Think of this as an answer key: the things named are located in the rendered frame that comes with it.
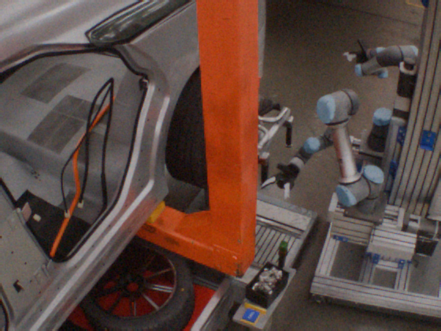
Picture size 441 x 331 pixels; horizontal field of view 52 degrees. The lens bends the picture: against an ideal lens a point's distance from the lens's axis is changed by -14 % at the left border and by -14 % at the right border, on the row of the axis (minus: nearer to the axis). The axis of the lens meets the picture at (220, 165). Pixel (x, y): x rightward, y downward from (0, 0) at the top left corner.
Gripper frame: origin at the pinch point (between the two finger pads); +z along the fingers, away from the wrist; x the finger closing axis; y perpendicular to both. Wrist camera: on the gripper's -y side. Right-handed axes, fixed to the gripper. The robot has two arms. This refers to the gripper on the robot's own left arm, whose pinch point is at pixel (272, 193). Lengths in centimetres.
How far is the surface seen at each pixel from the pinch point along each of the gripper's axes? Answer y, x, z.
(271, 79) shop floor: 106, 139, -172
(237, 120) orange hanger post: -72, -13, 18
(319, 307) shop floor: 89, -28, 12
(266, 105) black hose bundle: -13, 28, -41
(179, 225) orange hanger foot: 4.6, 34.0, 36.1
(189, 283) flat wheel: 23, 18, 56
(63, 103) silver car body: -39, 126, 23
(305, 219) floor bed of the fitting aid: 86, 17, -40
